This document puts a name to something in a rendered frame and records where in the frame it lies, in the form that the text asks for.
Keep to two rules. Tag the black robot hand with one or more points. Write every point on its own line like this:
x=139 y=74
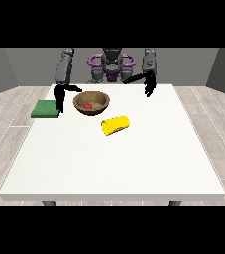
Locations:
x=59 y=96
x=148 y=82

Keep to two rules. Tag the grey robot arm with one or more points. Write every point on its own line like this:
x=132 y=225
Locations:
x=149 y=61
x=64 y=67

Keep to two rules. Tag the green square pad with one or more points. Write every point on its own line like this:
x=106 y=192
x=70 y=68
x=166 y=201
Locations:
x=45 y=109

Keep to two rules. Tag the small red ball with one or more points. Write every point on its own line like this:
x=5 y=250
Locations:
x=88 y=106

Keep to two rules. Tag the brown wooden bowl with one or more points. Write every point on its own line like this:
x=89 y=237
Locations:
x=91 y=102

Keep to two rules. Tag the grey robot trunk purple rings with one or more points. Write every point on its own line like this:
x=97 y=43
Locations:
x=111 y=66

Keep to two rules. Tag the dark table leg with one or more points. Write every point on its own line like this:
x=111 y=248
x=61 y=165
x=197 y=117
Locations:
x=174 y=203
x=49 y=203

